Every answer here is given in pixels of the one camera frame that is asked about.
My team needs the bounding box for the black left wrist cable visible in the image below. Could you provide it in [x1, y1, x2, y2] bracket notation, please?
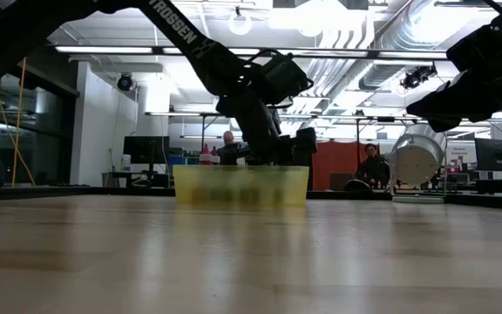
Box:
[244, 47, 315, 110]

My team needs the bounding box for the black office desk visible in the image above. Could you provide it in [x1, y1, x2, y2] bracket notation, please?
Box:
[101, 169, 174, 189]

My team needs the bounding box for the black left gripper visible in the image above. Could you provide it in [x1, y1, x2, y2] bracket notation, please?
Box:
[215, 89, 317, 167]

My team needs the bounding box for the orange partition curtain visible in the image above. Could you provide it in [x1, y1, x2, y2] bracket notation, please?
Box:
[311, 140, 381, 192]

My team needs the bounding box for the white wall sign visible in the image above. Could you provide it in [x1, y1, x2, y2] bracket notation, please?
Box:
[446, 141, 478, 165]

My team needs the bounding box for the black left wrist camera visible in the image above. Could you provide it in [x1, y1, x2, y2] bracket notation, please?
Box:
[257, 54, 314, 106]

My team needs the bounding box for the black ceiling spotlight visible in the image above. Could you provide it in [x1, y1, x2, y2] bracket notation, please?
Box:
[117, 72, 135, 92]
[400, 64, 438, 91]

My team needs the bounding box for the yellow extension cable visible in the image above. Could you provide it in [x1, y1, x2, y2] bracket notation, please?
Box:
[0, 58, 37, 188]

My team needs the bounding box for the person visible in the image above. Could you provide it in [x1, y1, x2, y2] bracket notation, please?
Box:
[355, 142, 391, 189]
[216, 130, 252, 166]

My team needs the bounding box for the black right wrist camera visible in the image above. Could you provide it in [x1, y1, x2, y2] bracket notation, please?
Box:
[445, 0, 502, 73]

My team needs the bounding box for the large pink-capped colouring bottle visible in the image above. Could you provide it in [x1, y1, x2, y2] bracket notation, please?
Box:
[199, 143, 213, 167]

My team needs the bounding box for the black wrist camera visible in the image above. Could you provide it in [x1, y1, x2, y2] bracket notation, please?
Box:
[445, 0, 502, 73]
[257, 54, 314, 106]

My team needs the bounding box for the black computer monitor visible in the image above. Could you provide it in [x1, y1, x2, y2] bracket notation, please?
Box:
[123, 135, 171, 165]
[475, 138, 502, 172]

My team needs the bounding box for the yellow translucent plastic bin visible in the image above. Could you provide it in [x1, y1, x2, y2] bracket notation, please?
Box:
[172, 164, 310, 207]

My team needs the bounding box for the black frame bar with lights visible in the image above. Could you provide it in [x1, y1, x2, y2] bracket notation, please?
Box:
[54, 44, 451, 61]

